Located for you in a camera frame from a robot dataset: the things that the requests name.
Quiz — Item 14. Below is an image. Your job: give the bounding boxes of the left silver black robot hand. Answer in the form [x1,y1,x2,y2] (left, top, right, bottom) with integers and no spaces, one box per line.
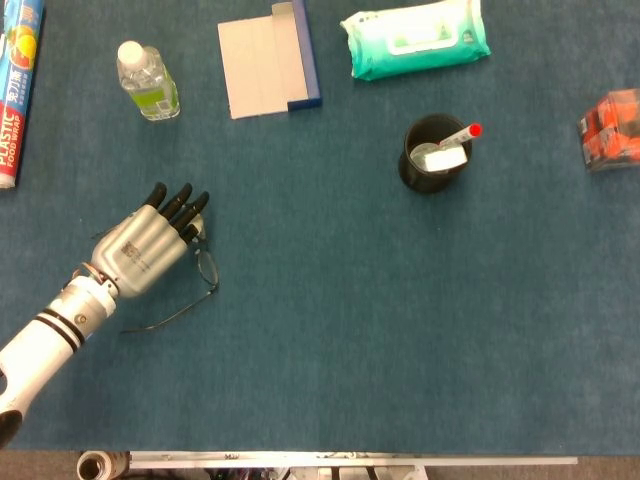
[89,181,211,301]

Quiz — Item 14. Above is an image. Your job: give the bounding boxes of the thin-framed eyeglasses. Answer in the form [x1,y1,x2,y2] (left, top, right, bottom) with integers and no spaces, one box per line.
[90,219,221,335]

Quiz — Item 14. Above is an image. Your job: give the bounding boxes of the clear bottle with green label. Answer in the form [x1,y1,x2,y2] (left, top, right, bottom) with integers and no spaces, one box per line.
[116,40,182,122]

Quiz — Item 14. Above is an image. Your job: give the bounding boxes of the plastic food wrap box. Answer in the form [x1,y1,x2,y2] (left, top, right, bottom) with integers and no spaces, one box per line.
[0,0,46,190]

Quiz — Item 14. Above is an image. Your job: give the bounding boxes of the brown tape roll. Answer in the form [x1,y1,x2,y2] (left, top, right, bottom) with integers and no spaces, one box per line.
[75,450,130,480]

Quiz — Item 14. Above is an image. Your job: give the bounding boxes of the open blue and grey box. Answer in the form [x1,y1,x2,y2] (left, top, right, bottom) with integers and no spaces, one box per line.
[217,0,323,121]

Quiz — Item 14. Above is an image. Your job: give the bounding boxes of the blue felt table cloth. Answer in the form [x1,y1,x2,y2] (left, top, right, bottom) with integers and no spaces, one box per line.
[0,0,640,456]

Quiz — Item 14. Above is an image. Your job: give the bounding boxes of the black mesh pen holder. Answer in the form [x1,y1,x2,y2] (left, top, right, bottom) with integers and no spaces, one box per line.
[398,113,474,195]

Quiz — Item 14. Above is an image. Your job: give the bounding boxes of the white eraser block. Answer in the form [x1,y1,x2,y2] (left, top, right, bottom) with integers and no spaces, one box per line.
[423,145,470,174]

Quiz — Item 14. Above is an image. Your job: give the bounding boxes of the green wet wipes pack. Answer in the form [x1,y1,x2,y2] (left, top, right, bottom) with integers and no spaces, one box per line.
[339,0,492,81]

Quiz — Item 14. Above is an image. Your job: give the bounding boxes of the white marker with red cap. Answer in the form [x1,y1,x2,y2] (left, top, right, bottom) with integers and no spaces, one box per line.
[438,122,484,150]

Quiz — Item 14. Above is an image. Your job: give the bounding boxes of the clear box of red items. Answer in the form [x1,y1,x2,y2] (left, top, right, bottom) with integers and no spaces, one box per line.
[577,88,640,174]

